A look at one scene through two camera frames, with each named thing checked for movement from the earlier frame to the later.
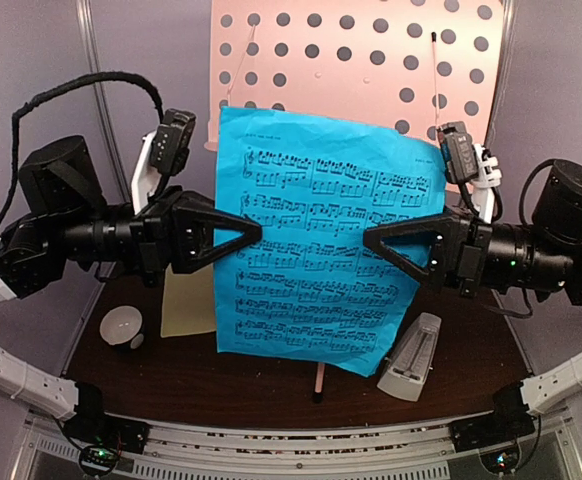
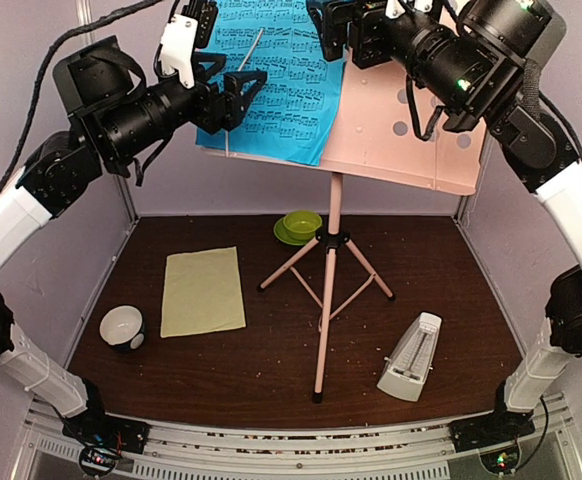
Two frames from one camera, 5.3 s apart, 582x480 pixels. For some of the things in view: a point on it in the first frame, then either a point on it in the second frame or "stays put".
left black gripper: x=172 y=234 -> x=231 y=109
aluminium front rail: x=180 y=451 stays put
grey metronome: x=411 y=358 stays put
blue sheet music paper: x=310 y=291 -> x=289 y=116
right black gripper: x=460 y=250 -> x=333 y=27
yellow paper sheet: x=188 y=303 stays put
